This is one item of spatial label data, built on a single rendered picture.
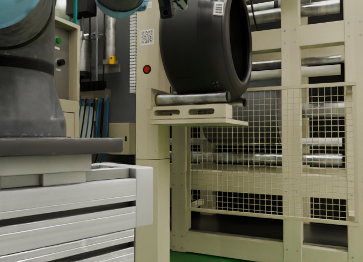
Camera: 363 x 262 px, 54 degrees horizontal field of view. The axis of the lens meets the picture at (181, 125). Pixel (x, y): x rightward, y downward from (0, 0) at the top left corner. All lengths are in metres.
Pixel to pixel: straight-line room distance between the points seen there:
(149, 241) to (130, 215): 1.25
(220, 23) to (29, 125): 1.12
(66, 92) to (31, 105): 1.33
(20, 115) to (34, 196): 0.10
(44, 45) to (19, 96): 0.08
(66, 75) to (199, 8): 0.72
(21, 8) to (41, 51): 0.13
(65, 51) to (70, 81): 0.15
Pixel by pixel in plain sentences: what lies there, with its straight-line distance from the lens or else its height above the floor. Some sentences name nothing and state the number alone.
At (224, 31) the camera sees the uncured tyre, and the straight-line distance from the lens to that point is 1.47.
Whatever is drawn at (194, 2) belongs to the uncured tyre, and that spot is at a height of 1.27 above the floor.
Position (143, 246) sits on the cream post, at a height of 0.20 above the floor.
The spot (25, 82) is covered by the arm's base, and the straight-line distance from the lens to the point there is 0.47.
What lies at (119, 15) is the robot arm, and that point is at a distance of 0.58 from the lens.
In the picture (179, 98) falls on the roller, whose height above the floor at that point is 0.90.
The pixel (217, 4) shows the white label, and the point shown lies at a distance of 1.49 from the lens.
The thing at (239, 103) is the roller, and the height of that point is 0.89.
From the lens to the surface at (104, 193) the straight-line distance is 0.51.
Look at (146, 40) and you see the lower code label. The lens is 1.80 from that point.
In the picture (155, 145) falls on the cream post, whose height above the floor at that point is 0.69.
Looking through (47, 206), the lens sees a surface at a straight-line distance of 0.48.
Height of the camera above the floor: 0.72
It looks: 2 degrees up
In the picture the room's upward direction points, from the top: straight up
